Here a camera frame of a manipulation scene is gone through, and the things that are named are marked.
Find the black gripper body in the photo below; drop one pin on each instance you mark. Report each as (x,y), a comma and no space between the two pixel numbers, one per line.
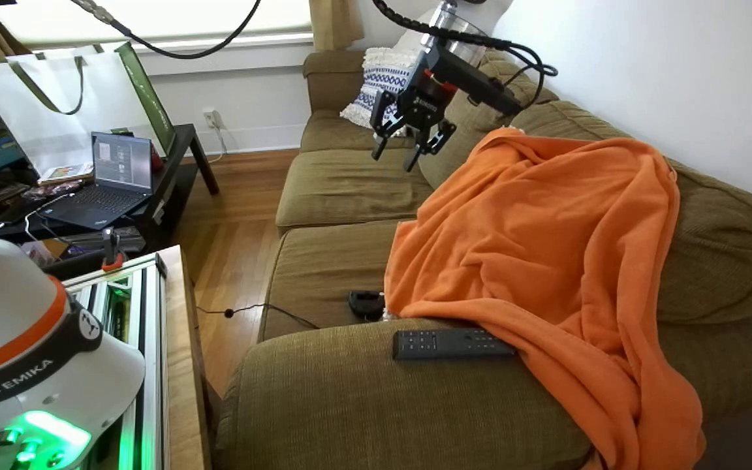
(430,81)

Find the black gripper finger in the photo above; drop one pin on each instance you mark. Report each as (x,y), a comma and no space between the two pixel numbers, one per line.
(388,118)
(430,135)

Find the orange towel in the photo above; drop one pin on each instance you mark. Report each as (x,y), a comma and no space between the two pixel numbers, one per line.
(550,243)

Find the olive sofa back cushion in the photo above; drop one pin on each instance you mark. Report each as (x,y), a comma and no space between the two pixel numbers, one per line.
(725,251)
(444,165)

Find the olive sofa seat cushion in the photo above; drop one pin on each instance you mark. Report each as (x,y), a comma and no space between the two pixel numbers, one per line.
(340,135)
(350,186)
(326,270)

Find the tan curtain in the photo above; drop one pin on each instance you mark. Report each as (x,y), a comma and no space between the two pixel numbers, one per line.
(332,29)

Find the small black device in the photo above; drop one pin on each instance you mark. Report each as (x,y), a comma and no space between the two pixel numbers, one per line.
(367,304)

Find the black remote control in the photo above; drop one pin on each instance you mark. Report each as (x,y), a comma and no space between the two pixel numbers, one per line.
(451,344)

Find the black coffee table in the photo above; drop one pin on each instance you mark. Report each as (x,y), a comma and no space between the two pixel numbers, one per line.
(181,165)

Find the bright window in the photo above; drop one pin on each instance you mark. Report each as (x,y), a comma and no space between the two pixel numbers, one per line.
(149,16)

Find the open black laptop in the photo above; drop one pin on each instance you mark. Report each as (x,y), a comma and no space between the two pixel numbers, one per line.
(121,162)

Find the olive green fabric sofa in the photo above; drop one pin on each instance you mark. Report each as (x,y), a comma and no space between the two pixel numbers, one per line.
(350,409)

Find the wooden stand with aluminium rails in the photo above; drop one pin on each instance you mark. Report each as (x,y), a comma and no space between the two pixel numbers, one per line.
(144,347)

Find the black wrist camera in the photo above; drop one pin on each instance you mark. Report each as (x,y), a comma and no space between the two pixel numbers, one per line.
(490,86)

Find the white wall outlet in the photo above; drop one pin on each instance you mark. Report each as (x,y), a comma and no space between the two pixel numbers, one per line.
(213,118)

